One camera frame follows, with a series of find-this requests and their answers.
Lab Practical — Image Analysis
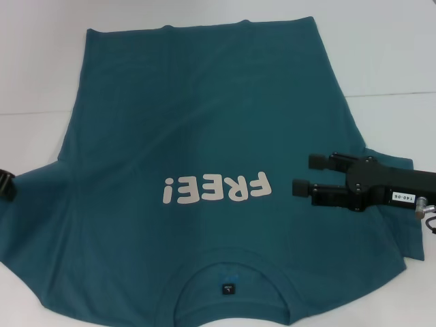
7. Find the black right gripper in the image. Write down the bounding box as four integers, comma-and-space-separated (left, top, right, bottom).
292, 151, 436, 213

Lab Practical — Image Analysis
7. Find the teal t-shirt with FREE print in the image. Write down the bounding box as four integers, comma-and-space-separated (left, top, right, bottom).
0, 15, 426, 327

